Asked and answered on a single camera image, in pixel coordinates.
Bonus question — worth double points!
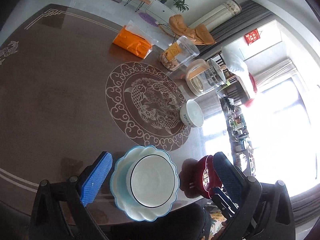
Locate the blue scalloped white plate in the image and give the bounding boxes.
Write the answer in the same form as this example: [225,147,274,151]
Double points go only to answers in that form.
[110,146,180,222]

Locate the red flower-shaped tray gold text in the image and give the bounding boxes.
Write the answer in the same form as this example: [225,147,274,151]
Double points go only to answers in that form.
[194,155,222,199]

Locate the white ribbed black-rimmed bowl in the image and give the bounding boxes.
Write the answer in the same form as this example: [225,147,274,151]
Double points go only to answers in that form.
[126,154,176,208]

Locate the white bowl blue characters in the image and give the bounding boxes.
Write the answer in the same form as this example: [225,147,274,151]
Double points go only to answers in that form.
[180,99,204,128]

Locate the wooden chair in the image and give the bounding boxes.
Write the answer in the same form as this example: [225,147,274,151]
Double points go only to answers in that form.
[216,51,250,106]

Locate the clear plastic snack jar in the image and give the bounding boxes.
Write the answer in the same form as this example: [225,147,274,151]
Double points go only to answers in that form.
[159,36,200,72]

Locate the orange plastic bag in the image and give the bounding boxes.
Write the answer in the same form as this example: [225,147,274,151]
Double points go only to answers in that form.
[112,21,158,59]

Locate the green potted plant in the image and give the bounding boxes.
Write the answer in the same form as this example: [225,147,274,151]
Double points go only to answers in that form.
[172,0,189,12]

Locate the glass kettle beige handle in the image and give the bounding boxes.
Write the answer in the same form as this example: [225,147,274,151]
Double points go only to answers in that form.
[185,58,226,97]

